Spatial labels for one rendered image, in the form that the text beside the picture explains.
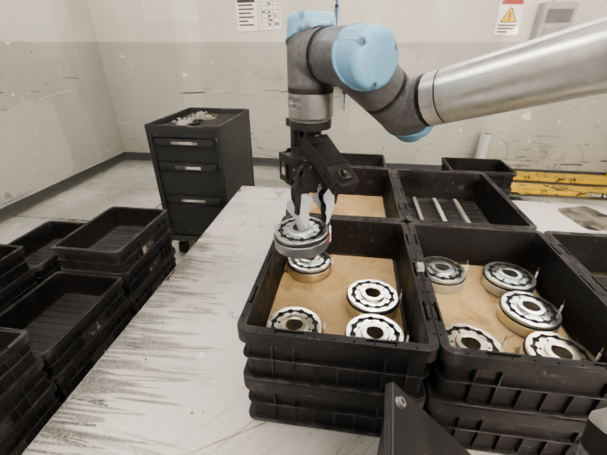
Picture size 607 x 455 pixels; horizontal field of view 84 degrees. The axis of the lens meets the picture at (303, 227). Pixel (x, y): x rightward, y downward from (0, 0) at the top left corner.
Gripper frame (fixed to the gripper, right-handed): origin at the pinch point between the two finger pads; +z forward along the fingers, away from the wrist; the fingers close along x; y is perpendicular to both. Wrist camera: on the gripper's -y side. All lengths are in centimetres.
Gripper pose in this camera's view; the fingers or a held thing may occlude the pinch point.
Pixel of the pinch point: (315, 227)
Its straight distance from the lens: 65.7
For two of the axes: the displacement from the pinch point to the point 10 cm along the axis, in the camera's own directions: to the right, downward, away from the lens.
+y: -5.7, -3.9, 7.3
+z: 0.0, 8.8, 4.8
